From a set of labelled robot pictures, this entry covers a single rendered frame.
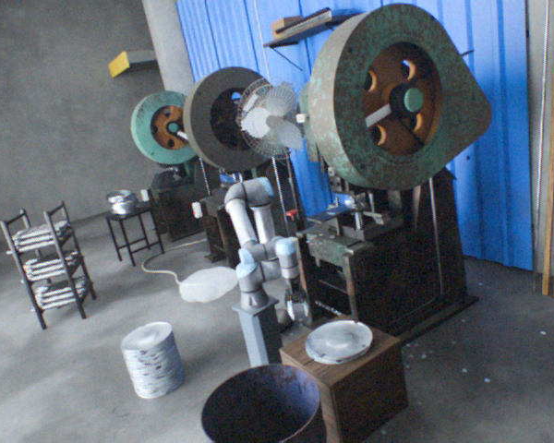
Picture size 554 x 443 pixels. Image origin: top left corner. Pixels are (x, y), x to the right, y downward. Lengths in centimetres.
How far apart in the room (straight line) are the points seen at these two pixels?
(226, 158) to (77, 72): 547
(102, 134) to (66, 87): 95
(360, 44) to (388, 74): 26
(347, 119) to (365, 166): 22
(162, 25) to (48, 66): 228
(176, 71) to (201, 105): 385
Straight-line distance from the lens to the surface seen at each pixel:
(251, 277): 221
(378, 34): 204
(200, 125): 348
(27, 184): 856
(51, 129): 855
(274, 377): 181
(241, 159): 360
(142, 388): 271
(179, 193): 547
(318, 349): 200
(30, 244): 399
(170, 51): 734
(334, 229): 247
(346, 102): 189
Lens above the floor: 147
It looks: 16 degrees down
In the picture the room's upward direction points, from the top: 11 degrees counter-clockwise
